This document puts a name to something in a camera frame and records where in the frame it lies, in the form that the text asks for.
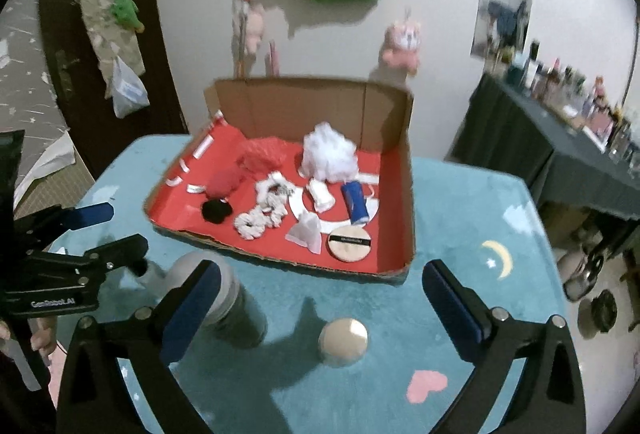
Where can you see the clear plastic bag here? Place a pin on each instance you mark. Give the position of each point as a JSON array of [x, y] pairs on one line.
[[127, 89]]

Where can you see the cream crochet scrunchie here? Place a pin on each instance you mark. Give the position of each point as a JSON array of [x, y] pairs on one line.
[[275, 214], [245, 226]]

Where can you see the person's left hand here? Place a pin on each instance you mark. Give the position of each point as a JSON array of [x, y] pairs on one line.
[[42, 338]]

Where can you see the fabric hanging organiser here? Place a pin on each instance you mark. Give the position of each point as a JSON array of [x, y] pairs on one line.
[[107, 34]]

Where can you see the white paper sheet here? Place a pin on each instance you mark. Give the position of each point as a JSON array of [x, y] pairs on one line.
[[47, 164]]

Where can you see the cluttered dark side table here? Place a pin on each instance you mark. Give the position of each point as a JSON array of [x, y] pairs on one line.
[[565, 89]]

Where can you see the orange-red bath loofah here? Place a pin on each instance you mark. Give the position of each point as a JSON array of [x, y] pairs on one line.
[[262, 157]]

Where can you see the cardboard box with red inside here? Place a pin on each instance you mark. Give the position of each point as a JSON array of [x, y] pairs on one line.
[[300, 109]]

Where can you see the beige powder puff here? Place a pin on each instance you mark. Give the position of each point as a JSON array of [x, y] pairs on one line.
[[350, 244]]

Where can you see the side table with dark cloth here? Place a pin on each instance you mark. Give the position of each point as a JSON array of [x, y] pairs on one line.
[[510, 144]]

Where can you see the white triangular pouch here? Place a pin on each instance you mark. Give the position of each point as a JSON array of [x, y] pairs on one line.
[[305, 231]]

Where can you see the white fluffy plush with bow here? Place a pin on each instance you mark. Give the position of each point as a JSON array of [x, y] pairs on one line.
[[272, 189]]

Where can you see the black fluffy pompom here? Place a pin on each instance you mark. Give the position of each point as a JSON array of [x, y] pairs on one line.
[[217, 210]]

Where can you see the pink stick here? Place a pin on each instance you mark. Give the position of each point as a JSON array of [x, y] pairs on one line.
[[273, 57]]

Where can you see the pink plush toy with face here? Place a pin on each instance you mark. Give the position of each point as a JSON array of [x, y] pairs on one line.
[[402, 47]]

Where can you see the green plush toy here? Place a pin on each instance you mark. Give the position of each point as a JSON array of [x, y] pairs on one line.
[[125, 12]]

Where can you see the white bath loofah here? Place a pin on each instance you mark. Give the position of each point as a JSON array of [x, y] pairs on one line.
[[327, 152]]

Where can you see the pale pink plush toy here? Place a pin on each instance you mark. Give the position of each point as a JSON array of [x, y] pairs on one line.
[[255, 27]]

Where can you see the red heart plush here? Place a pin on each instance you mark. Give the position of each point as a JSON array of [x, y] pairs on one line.
[[225, 184]]

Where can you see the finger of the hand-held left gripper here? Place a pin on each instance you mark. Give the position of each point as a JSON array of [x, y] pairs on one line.
[[120, 250], [92, 214]]

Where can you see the beige round ball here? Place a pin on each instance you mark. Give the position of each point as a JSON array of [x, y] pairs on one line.
[[342, 339]]

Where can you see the glass jar with metal lid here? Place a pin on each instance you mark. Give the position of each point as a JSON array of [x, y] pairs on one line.
[[235, 314]]

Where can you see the small white pillow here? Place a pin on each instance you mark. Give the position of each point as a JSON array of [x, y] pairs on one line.
[[320, 195]]

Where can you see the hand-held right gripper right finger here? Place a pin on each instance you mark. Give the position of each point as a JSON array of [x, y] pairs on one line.
[[452, 309]]

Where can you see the dark wooden door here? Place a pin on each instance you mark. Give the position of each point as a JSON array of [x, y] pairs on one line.
[[165, 64]]

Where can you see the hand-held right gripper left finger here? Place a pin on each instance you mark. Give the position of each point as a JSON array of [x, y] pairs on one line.
[[192, 309]]

